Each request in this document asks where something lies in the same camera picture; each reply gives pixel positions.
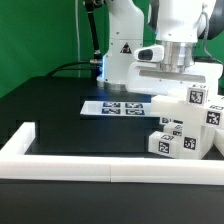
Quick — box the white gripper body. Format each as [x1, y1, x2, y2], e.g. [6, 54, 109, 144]
[126, 62, 223, 95]

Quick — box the white tagged cube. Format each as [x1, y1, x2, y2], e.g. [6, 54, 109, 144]
[186, 84, 209, 106]

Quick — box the white chair back part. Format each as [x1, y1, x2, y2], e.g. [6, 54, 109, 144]
[149, 87, 224, 129]

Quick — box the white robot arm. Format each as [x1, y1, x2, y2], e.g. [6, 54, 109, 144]
[97, 0, 224, 95]

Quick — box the white marker sheet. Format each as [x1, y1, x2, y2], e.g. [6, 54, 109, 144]
[81, 101, 155, 117]

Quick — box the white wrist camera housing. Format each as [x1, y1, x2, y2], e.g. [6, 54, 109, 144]
[134, 44, 164, 62]

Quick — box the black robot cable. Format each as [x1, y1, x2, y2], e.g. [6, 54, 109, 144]
[46, 0, 105, 78]

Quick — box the white U-shaped obstacle frame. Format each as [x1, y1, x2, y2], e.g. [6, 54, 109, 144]
[0, 122, 224, 186]

